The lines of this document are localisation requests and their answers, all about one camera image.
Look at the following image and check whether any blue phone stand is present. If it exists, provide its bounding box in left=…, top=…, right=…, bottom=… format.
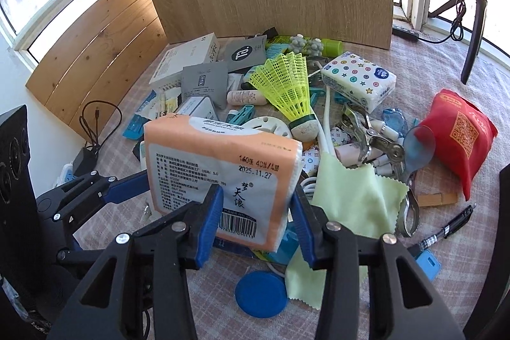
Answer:
left=415, top=250, right=442, bottom=281

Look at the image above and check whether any orange tissue pack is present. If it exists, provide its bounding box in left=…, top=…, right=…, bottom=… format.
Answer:
left=143, top=114, right=302, bottom=252

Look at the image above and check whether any black pen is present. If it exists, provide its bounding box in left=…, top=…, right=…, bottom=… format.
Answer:
left=407, top=205, right=476, bottom=259

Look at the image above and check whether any light green cleaning cloth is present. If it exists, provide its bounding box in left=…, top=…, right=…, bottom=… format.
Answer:
left=285, top=153, right=408, bottom=310

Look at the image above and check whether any white plug-in device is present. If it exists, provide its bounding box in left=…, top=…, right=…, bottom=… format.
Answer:
left=243, top=116, right=292, bottom=139

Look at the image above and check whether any red drawstring bag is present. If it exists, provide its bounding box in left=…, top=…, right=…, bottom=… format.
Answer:
left=420, top=89, right=498, bottom=199

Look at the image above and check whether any yellow plastic shuttlecock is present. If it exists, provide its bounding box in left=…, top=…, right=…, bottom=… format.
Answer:
left=249, top=53, right=319, bottom=142

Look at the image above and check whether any polka dot tissue pack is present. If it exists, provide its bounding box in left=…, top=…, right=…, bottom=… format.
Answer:
left=321, top=52, right=397, bottom=114

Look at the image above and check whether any metal tongs clip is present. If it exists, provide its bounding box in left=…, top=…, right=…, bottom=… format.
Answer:
left=335, top=105, right=419, bottom=237

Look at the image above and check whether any grey tea sachet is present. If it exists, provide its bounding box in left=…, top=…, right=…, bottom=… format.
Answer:
left=181, top=61, right=228, bottom=110

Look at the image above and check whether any blue round disc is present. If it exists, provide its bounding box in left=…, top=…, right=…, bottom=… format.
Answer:
left=234, top=271, right=288, bottom=318

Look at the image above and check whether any pink cosmetic bottle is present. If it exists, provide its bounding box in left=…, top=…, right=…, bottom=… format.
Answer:
left=227, top=90, right=268, bottom=106

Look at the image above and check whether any white medicine box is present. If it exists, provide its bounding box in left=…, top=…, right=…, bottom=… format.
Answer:
left=149, top=33, right=220, bottom=90

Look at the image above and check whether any grey Ta sachet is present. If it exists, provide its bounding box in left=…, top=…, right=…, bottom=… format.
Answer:
left=223, top=35, right=267, bottom=72

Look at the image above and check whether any blue plastic wrapped item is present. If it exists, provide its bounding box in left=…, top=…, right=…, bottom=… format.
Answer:
left=382, top=108, right=409, bottom=137

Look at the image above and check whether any green tube bottle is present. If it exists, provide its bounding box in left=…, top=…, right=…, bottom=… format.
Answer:
left=266, top=34, right=343, bottom=58

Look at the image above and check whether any black tripod stand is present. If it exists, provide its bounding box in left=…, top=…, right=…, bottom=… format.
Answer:
left=427, top=0, right=488, bottom=84

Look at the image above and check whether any black power adapter cable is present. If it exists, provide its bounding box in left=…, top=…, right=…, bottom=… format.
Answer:
left=71, top=99, right=124, bottom=177

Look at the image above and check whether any black inline cable remote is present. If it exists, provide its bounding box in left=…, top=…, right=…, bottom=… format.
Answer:
left=391, top=25, right=420, bottom=42

